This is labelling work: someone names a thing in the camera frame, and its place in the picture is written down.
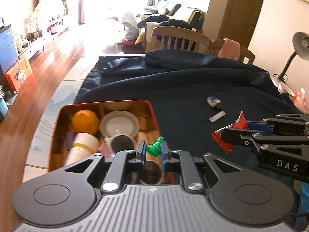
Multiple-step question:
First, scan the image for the brown round container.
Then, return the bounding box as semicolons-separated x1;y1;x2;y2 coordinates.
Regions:
139;161;166;185

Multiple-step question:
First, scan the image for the brown side curtain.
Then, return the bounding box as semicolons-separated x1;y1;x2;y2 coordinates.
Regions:
77;0;87;25

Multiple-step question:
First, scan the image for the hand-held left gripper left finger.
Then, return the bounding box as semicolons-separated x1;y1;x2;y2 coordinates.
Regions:
64;140;148;195

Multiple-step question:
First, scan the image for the green sofa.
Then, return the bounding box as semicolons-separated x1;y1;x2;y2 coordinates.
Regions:
145;0;182;17

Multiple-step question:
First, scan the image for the pile of black clothes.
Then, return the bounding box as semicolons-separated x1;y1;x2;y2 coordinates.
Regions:
138;14;192;31

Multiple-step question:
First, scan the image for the small blue white eraser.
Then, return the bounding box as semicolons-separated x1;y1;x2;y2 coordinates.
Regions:
207;96;223;109

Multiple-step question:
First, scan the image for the wooden chair with towel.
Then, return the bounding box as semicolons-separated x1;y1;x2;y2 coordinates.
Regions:
209;39;256;64

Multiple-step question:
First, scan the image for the red packet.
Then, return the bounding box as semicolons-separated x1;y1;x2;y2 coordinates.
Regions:
211;111;249;153

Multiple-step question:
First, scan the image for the wooden slat back chair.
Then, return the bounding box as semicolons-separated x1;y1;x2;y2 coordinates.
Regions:
152;26;211;54

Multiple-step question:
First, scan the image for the pink orange snack packet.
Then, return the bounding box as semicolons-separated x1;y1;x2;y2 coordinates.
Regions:
291;87;309;114

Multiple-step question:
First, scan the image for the pink towel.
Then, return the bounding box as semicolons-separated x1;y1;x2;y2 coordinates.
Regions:
218;37;240;61

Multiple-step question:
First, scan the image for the red metal tin box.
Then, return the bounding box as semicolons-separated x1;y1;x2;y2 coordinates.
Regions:
48;99;175;185

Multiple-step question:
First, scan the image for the orange cartoon print box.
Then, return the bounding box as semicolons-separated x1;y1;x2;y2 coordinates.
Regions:
5;55;33;92

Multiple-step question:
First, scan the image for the white low cabinet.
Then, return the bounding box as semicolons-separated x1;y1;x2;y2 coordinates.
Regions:
18;14;73;56

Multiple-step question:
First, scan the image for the dark blue cloth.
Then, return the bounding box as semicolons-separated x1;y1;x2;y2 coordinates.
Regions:
74;49;309;174

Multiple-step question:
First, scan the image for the brown wooden door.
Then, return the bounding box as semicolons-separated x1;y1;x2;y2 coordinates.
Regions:
208;0;268;51

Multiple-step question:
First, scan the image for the orange tangerine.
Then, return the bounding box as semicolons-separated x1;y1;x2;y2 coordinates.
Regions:
72;110;100;134

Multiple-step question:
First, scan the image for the white cup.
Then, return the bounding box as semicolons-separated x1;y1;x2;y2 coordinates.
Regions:
106;134;137;155

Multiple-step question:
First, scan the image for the grey gooseneck desk lamp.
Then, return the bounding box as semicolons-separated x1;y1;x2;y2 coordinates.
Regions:
272;31;309;95

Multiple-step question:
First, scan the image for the gold white bowl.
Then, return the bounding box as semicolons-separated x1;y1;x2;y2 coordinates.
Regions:
100;111;140;138

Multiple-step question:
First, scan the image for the pale patterned tablecloth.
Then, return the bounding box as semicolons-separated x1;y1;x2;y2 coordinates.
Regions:
23;53;102;184

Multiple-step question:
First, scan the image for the white lidded yellow label bottle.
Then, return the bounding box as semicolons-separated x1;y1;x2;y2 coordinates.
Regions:
65;132;99;167

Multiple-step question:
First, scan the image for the green chess pawn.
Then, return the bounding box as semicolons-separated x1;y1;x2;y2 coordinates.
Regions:
147;136;165;157

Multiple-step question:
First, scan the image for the cream blanket covered armchair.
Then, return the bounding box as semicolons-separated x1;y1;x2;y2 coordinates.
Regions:
179;8;205;32

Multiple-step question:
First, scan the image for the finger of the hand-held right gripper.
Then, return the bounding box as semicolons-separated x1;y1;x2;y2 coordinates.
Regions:
247;114;309;136
221;127;309;155

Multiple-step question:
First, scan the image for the dark cabinet with blue screen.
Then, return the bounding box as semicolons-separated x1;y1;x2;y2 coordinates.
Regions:
0;24;18;75

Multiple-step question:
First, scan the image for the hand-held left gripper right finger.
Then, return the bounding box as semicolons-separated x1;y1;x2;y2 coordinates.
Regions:
160;141;244;194

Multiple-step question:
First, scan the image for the white plastic bag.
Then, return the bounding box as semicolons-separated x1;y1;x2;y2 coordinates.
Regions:
121;12;140;41

